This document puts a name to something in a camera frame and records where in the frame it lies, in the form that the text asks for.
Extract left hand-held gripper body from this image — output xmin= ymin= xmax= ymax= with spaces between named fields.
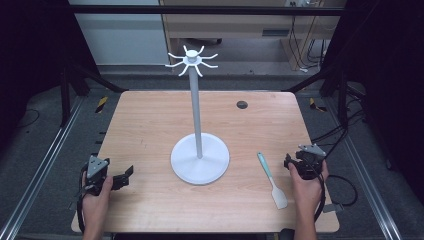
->
xmin=81 ymin=154 xmax=114 ymax=197

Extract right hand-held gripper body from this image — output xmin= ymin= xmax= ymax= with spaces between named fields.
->
xmin=287 ymin=143 xmax=328 ymax=181

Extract person's right hand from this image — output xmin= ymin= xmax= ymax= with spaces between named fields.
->
xmin=287 ymin=160 xmax=330 ymax=217

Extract person's left hand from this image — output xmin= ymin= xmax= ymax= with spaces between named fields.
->
xmin=81 ymin=171 xmax=114 ymax=218

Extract yellow-black tape marker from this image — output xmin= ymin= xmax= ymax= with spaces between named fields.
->
xmin=308 ymin=97 xmax=328 ymax=113
xmin=95 ymin=96 xmax=110 ymax=114

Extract white hook stand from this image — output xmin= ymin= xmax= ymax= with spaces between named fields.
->
xmin=164 ymin=44 xmax=231 ymax=186

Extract black curtain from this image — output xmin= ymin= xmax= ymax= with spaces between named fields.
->
xmin=319 ymin=0 xmax=424 ymax=204
xmin=0 ymin=0 xmax=101 ymax=151

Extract white cabinet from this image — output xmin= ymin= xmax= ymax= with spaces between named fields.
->
xmin=67 ymin=0 xmax=170 ymax=66

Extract teal-handled white spatula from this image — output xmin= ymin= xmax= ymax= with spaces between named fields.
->
xmin=256 ymin=151 xmax=289 ymax=211

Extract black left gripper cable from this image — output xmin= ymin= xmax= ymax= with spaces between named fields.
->
xmin=76 ymin=165 xmax=90 ymax=235

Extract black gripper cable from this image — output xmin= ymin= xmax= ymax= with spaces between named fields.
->
xmin=301 ymin=159 xmax=359 ymax=224
xmin=76 ymin=165 xmax=90 ymax=235

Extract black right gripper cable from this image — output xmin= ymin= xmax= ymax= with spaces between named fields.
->
xmin=301 ymin=159 xmax=359 ymax=224

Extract grey metal bracket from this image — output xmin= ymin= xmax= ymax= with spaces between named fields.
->
xmin=322 ymin=202 xmax=345 ymax=214

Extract black floor cables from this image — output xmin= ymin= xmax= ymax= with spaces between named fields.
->
xmin=310 ymin=83 xmax=369 ymax=158

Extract aluminium floor rail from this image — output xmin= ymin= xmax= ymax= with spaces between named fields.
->
xmin=323 ymin=98 xmax=405 ymax=240
xmin=0 ymin=95 xmax=85 ymax=240

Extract black metal frame strut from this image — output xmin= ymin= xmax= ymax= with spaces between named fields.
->
xmin=282 ymin=61 xmax=351 ymax=129
xmin=59 ymin=62 xmax=129 ymax=128

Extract bundle of hanging black cables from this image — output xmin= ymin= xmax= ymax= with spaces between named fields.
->
xmin=287 ymin=1 xmax=329 ymax=74

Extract black horizontal frame bar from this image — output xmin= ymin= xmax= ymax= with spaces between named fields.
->
xmin=67 ymin=4 xmax=346 ymax=17

